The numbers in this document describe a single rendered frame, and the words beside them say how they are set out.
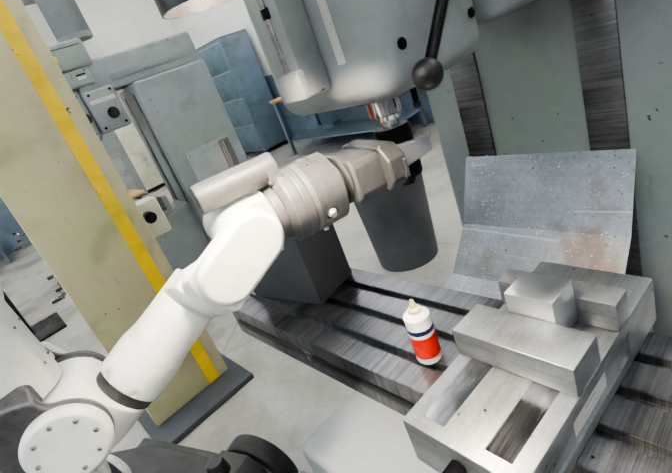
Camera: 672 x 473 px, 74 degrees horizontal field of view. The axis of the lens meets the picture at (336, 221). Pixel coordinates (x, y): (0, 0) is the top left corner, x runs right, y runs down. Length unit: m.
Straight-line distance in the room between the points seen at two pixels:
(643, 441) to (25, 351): 0.64
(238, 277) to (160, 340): 0.11
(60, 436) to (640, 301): 0.66
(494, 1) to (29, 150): 1.85
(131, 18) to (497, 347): 10.02
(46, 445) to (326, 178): 0.37
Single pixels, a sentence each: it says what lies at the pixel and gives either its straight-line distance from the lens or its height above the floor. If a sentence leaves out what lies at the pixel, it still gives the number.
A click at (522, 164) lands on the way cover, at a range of 0.95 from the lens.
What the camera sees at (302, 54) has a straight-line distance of 0.48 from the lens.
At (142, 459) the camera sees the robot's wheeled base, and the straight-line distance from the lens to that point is 1.45.
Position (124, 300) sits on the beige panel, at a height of 0.67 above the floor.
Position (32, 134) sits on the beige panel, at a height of 1.45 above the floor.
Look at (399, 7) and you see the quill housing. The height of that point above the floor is 1.39.
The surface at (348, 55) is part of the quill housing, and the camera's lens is 0.47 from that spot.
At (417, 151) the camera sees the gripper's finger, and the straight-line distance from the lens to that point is 0.58.
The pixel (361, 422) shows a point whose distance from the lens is 0.80.
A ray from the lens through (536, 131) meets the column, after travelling 0.93.
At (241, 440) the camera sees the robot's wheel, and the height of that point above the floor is 0.60.
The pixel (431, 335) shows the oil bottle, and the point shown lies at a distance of 0.69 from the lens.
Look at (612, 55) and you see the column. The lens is 0.84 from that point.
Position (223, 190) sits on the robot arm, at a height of 1.28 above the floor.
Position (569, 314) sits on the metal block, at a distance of 0.61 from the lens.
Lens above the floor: 1.39
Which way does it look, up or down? 21 degrees down
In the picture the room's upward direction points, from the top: 21 degrees counter-clockwise
